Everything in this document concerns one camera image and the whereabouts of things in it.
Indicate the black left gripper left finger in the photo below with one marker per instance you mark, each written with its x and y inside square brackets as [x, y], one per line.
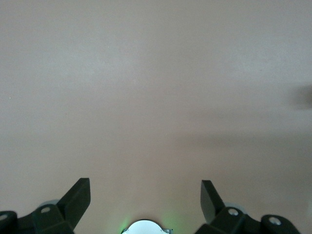
[73, 207]

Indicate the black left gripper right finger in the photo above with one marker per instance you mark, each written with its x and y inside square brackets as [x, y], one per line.
[212, 204]

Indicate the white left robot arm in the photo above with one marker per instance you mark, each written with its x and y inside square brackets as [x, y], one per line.
[143, 228]

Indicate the brown table mat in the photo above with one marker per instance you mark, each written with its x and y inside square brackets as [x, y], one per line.
[146, 97]

